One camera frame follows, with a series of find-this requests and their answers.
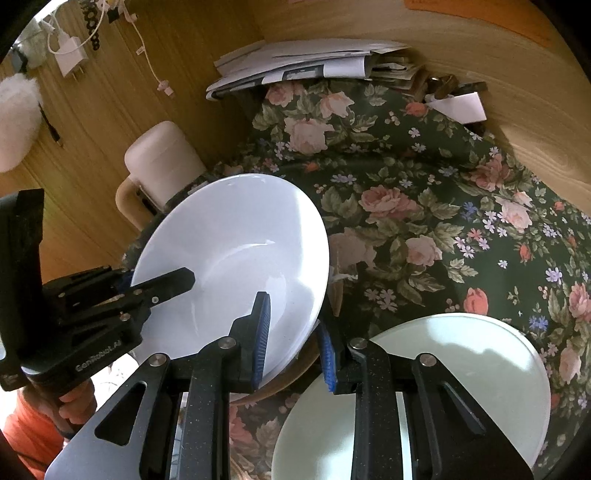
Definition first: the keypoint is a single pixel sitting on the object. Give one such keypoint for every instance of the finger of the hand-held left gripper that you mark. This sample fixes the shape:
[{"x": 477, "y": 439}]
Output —
[
  {"x": 125, "y": 282},
  {"x": 161, "y": 286}
]

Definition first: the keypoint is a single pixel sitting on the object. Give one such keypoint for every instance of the pale green plate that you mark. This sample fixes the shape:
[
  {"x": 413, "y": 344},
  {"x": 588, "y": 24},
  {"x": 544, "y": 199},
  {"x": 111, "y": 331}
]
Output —
[{"x": 461, "y": 360}]

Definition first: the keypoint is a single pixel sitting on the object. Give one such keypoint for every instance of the pale green cloth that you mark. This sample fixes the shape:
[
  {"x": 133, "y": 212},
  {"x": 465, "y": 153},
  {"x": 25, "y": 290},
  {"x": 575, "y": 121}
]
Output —
[{"x": 34, "y": 46}]

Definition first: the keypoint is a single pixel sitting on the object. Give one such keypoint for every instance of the white paper card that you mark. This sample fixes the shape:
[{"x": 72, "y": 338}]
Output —
[{"x": 461, "y": 108}]

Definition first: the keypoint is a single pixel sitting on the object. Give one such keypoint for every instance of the dark green floral cloth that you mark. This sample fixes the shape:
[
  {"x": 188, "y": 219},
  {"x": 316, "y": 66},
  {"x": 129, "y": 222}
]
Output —
[{"x": 415, "y": 184}]

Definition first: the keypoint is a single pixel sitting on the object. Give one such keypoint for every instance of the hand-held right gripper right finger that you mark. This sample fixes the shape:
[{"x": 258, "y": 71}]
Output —
[{"x": 327, "y": 355}]

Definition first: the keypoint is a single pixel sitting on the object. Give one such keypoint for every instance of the small brown object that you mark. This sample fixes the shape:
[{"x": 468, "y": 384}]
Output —
[{"x": 441, "y": 85}]

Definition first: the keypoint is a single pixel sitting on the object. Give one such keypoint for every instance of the person's left hand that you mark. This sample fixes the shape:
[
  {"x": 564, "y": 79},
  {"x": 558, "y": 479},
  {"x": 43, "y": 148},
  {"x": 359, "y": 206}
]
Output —
[{"x": 74, "y": 401}]

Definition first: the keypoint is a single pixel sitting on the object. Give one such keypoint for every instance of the large white plate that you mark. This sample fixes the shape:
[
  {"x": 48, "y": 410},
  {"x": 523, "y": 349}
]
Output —
[{"x": 240, "y": 221}]

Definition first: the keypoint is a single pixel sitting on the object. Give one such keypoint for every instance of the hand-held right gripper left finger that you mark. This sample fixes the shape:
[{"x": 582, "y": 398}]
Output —
[{"x": 263, "y": 337}]

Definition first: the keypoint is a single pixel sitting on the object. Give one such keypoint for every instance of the white power adapter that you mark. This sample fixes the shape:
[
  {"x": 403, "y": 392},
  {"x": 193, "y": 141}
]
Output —
[{"x": 71, "y": 57}]

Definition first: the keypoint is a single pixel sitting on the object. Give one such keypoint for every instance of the white fluffy ball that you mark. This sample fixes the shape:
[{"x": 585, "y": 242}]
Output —
[{"x": 16, "y": 120}]

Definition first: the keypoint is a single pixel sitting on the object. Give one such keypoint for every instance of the stack of papers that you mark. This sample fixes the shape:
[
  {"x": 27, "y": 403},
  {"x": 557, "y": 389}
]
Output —
[{"x": 323, "y": 57}]

